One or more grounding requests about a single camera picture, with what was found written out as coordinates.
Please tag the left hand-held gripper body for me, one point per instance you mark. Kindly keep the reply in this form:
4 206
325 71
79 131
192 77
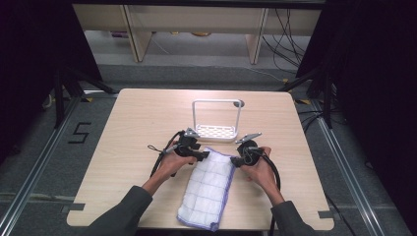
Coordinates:
186 146

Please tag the light wooden desk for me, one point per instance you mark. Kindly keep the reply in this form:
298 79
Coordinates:
196 18

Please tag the white cloth with purple edge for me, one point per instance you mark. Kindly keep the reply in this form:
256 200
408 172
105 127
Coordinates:
208 193

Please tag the yellow object under desk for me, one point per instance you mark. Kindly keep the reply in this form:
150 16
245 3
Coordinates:
200 33

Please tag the black metal stand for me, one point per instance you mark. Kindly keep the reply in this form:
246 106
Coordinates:
327 105
59 105

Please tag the person's right hand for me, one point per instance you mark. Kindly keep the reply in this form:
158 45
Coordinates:
261 173

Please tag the person's left hand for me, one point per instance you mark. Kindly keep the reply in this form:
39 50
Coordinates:
172 163

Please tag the white metal rack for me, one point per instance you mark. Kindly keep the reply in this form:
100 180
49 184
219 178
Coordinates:
216 131

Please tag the grey table grommet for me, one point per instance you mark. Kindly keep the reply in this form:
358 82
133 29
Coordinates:
238 104

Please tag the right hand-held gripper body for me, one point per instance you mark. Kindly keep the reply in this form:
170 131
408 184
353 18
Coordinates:
250 153

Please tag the grey tape strip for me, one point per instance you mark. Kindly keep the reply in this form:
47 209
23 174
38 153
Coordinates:
325 214
73 207

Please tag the aluminium floor rail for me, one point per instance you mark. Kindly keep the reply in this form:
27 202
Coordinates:
347 170
36 167

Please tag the dark curtain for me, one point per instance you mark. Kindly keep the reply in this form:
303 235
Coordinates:
370 65
39 49

